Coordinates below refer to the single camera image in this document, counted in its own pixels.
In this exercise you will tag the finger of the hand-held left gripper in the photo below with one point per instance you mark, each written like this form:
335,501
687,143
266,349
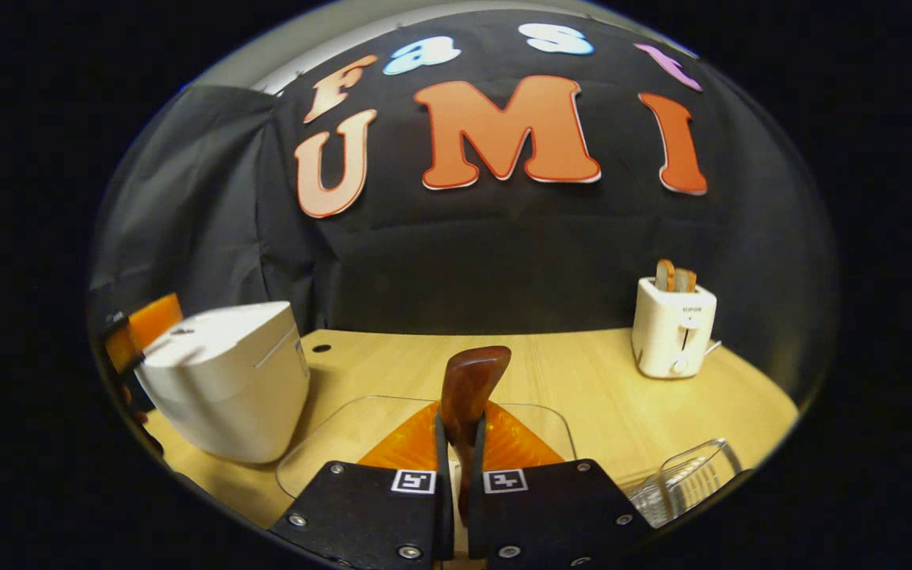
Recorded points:
151,321

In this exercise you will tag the white rice cooker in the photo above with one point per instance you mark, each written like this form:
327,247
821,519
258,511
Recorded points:
226,380

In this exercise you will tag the clear plastic rice container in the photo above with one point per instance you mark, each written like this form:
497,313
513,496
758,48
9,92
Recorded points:
345,431

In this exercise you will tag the transparent chopstick holder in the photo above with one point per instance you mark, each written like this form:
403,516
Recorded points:
685,479

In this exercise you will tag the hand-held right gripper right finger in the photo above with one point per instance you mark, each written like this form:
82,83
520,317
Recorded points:
551,514

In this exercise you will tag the toasted bread slice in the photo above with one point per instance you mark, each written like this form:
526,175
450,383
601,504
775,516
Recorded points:
686,281
665,275

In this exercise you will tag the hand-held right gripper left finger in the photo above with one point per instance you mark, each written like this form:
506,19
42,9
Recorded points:
369,514

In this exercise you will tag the black backdrop cloth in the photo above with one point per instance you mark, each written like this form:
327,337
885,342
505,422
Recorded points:
503,253

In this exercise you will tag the white toaster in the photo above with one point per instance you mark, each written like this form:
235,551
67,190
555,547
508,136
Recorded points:
671,332

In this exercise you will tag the brown wooden spoon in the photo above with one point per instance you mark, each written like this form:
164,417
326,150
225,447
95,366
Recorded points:
470,388

